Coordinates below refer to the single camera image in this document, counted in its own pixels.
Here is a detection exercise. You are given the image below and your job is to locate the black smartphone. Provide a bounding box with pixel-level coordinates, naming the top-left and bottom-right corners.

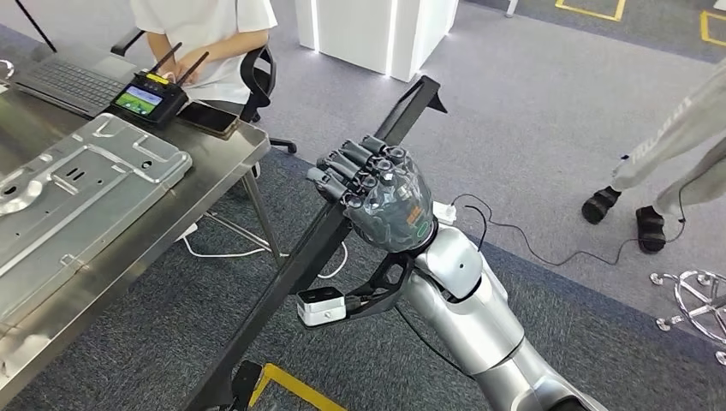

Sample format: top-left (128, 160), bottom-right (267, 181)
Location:
top-left (174, 100), bottom-right (241, 141)

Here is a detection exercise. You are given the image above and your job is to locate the stainless steel workbench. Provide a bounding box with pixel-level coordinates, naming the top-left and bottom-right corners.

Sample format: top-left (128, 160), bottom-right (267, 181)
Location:
top-left (0, 83), bottom-right (286, 408)

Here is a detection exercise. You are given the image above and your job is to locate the person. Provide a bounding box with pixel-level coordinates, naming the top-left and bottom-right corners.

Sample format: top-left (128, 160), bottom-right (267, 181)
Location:
top-left (128, 0), bottom-right (280, 117)
top-left (580, 57), bottom-right (726, 255)

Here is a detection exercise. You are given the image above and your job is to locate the black controller with antennas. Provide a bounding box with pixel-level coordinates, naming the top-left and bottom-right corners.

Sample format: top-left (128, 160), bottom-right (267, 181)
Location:
top-left (107, 41), bottom-right (211, 131)

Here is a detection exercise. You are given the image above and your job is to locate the chrome stool with black seat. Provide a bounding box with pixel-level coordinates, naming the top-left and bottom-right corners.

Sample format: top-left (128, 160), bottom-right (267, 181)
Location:
top-left (648, 268), bottom-right (726, 367)

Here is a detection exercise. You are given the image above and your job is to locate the white floor cable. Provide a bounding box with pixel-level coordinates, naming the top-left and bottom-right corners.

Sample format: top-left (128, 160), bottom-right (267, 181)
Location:
top-left (178, 223), bottom-right (350, 281)

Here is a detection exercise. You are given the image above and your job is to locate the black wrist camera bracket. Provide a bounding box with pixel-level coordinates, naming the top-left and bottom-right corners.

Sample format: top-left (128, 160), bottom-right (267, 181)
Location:
top-left (339, 252), bottom-right (420, 319)

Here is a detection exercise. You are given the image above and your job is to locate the long black plastic bracket part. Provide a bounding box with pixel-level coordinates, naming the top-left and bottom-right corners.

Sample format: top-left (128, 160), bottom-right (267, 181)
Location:
top-left (182, 74), bottom-right (449, 411)

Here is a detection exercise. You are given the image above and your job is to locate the thin black rod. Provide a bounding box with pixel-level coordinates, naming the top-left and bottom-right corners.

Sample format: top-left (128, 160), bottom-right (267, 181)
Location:
top-left (14, 0), bottom-right (59, 54)

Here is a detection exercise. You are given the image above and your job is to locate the white power strip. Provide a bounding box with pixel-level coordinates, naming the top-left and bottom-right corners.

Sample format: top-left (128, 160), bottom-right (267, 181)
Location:
top-left (431, 200), bottom-right (459, 227)

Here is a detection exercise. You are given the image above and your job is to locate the stamped silver metal panel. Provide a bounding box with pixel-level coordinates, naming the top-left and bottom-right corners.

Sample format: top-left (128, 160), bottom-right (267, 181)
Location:
top-left (0, 111), bottom-right (194, 325)

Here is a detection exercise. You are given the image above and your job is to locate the grey laptop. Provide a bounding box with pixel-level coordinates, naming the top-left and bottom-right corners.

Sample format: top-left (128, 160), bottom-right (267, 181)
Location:
top-left (9, 44), bottom-right (142, 120)

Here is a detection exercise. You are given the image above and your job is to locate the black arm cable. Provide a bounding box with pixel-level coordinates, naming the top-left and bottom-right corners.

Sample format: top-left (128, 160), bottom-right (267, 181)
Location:
top-left (392, 203), bottom-right (490, 382)

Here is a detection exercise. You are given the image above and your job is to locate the person's hand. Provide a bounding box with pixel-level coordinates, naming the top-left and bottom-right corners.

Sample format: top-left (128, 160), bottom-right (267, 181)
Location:
top-left (160, 55), bottom-right (200, 87)

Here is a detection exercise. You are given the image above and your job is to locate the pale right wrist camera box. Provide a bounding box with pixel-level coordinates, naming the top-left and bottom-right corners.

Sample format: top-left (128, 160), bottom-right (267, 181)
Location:
top-left (295, 286), bottom-right (348, 330)

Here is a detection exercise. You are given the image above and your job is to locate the white illuminated column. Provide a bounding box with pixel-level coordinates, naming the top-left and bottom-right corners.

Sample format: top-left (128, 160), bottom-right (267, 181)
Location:
top-left (293, 0), bottom-right (461, 84)

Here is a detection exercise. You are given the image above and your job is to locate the black floor cable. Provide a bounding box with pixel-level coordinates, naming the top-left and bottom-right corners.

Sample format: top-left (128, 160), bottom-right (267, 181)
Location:
top-left (450, 193), bottom-right (688, 268)

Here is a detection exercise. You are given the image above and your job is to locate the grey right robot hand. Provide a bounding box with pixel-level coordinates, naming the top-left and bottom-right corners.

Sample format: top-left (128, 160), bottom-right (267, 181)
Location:
top-left (306, 134), bottom-right (439, 255)

